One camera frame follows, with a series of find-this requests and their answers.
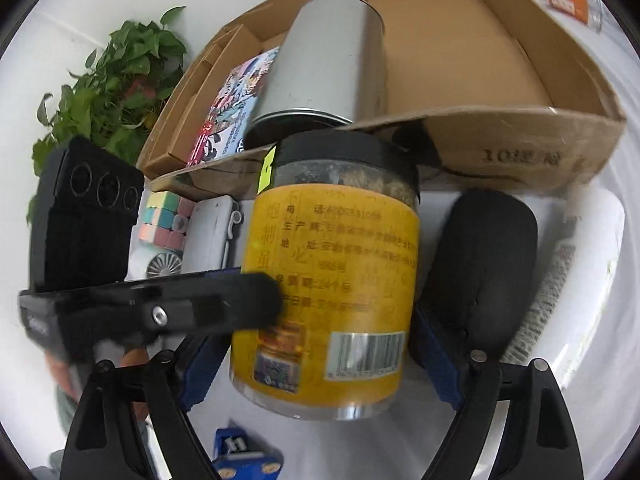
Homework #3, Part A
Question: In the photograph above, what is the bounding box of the colourful printed booklet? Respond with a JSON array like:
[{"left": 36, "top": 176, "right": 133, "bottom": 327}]
[{"left": 185, "top": 46, "right": 282, "bottom": 169}]

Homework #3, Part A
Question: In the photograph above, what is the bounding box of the black oval pouch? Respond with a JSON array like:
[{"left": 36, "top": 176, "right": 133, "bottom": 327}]
[{"left": 416, "top": 188, "right": 540, "bottom": 362}]

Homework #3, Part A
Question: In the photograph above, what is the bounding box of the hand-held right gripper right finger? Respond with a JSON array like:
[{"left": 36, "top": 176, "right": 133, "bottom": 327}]
[{"left": 409, "top": 305, "right": 585, "bottom": 480}]

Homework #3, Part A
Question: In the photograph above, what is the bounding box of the pastel puzzle cube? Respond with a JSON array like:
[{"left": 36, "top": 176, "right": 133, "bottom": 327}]
[{"left": 138, "top": 190, "right": 197, "bottom": 252}]

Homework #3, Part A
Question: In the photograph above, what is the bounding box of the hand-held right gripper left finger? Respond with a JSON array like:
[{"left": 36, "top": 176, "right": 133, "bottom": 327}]
[{"left": 62, "top": 331, "right": 231, "bottom": 480}]

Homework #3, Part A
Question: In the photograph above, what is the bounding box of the person's left hand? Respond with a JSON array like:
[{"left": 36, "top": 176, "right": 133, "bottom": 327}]
[{"left": 46, "top": 346, "right": 152, "bottom": 428}]

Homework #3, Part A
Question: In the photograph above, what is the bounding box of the potted green plant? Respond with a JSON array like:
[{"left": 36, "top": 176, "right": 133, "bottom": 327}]
[{"left": 26, "top": 6, "right": 189, "bottom": 223}]

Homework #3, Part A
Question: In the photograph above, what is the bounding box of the small white fan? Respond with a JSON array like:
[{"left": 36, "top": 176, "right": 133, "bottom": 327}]
[{"left": 124, "top": 225, "right": 186, "bottom": 282}]

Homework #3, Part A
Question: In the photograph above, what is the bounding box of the white spray bottle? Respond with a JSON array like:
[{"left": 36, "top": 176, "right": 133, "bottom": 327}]
[{"left": 499, "top": 186, "right": 627, "bottom": 392}]

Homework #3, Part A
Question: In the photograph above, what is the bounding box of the white table cloth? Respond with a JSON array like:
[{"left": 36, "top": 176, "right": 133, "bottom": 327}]
[{"left": 30, "top": 180, "right": 637, "bottom": 480}]

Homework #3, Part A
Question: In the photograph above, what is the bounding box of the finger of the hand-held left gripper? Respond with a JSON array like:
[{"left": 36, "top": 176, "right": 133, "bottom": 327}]
[{"left": 55, "top": 269, "right": 282, "bottom": 350}]

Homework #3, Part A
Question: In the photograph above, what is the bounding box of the blue stapler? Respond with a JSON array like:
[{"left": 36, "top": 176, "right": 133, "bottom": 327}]
[{"left": 211, "top": 426, "right": 287, "bottom": 480}]

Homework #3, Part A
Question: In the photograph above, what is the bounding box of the silver metal can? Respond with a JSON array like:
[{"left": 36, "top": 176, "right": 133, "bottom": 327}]
[{"left": 246, "top": 0, "right": 389, "bottom": 150}]

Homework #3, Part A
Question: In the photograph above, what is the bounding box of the small cardboard tray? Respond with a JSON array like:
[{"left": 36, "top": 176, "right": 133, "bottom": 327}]
[{"left": 137, "top": 24, "right": 263, "bottom": 177}]

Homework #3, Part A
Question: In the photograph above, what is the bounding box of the large cardboard box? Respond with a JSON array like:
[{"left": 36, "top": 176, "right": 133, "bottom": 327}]
[{"left": 136, "top": 0, "right": 629, "bottom": 197}]

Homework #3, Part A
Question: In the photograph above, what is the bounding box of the yellow label jar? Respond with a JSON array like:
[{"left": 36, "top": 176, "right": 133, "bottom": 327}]
[{"left": 229, "top": 127, "right": 422, "bottom": 422}]

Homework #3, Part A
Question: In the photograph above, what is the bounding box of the white rectangular case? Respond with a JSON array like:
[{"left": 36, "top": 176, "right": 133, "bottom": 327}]
[{"left": 181, "top": 197, "right": 244, "bottom": 275}]

